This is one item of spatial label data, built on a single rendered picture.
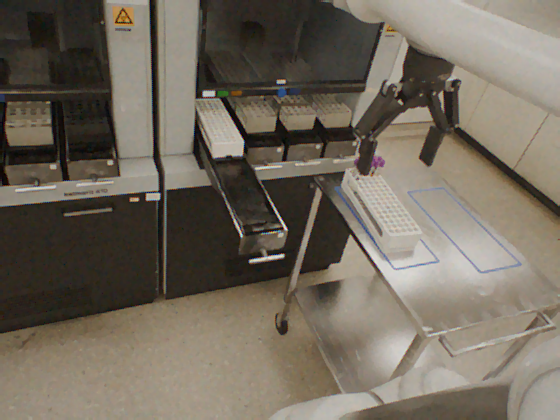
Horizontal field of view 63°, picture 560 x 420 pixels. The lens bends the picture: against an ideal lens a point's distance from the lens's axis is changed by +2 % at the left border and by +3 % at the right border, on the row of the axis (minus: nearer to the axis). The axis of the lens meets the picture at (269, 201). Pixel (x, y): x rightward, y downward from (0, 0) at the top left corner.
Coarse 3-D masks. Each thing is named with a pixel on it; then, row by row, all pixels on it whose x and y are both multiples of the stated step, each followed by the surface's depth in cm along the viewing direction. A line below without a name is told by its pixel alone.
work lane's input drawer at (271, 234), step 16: (208, 160) 142; (224, 160) 141; (240, 160) 144; (208, 176) 143; (224, 176) 137; (240, 176) 138; (256, 176) 137; (224, 192) 131; (240, 192) 132; (256, 192) 133; (224, 208) 129; (240, 208) 126; (256, 208) 128; (272, 208) 127; (240, 224) 120; (256, 224) 120; (272, 224) 121; (240, 240) 118; (256, 240) 120; (272, 240) 122; (272, 256) 121
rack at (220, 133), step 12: (204, 108) 155; (216, 108) 157; (204, 120) 149; (216, 120) 151; (228, 120) 151; (204, 132) 154; (216, 132) 145; (228, 132) 146; (216, 144) 139; (228, 144) 140; (240, 144) 142; (216, 156) 141
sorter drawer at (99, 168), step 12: (108, 120) 151; (72, 156) 131; (84, 156) 132; (96, 156) 133; (108, 156) 135; (72, 168) 132; (84, 168) 134; (96, 168) 135; (108, 168) 136; (72, 180) 135; (96, 180) 135; (108, 180) 135
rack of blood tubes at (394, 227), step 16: (368, 176) 134; (352, 192) 133; (368, 192) 128; (384, 192) 129; (368, 208) 124; (384, 208) 124; (400, 208) 125; (384, 224) 118; (400, 224) 120; (416, 224) 120; (384, 240) 117; (400, 240) 117; (416, 240) 119
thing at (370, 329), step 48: (336, 192) 136; (432, 192) 144; (432, 240) 126; (480, 240) 129; (288, 288) 173; (336, 288) 178; (384, 288) 182; (432, 288) 111; (480, 288) 114; (528, 288) 117; (336, 336) 161; (384, 336) 164; (432, 336) 101; (528, 336) 111; (336, 384) 148
